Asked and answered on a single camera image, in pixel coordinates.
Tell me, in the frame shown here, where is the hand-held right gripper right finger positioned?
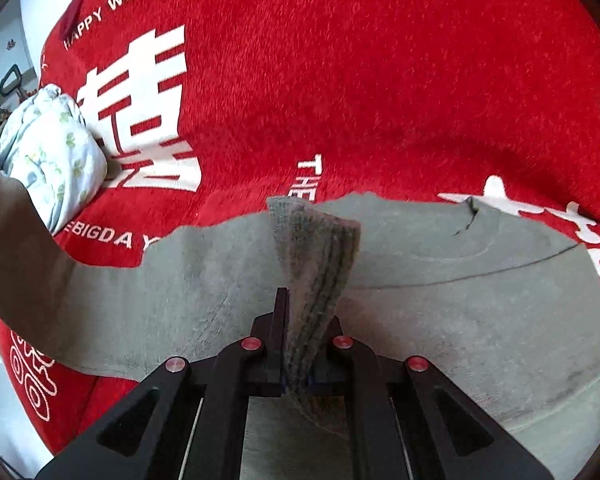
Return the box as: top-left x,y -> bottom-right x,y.
304,314 -> 557,480

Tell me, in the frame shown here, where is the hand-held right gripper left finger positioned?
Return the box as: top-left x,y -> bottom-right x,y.
37,287 -> 289,480

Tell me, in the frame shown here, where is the grey fleece sweater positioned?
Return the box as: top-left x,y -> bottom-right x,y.
0,147 -> 600,480

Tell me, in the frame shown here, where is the floral light blue quilt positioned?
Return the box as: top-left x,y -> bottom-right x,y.
0,84 -> 107,363

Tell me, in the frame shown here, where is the red printed blanket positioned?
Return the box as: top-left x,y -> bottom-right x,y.
0,0 -> 600,471

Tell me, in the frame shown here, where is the black looped handle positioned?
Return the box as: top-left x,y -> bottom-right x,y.
0,62 -> 22,97

